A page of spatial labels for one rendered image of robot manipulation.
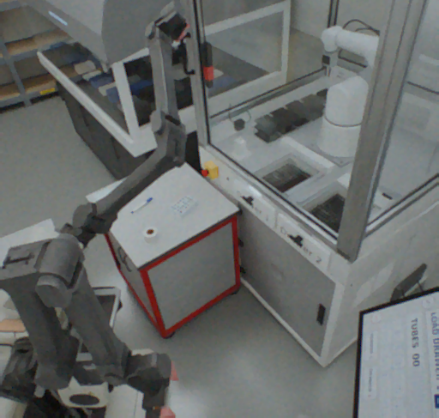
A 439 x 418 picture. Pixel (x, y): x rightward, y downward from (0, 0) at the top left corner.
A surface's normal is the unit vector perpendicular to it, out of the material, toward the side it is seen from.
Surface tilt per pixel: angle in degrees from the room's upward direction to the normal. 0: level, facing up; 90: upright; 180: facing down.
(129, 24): 90
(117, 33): 90
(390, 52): 90
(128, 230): 0
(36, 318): 91
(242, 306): 0
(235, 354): 0
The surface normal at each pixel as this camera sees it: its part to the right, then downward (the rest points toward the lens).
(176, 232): -0.07, -0.74
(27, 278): 0.00, 0.67
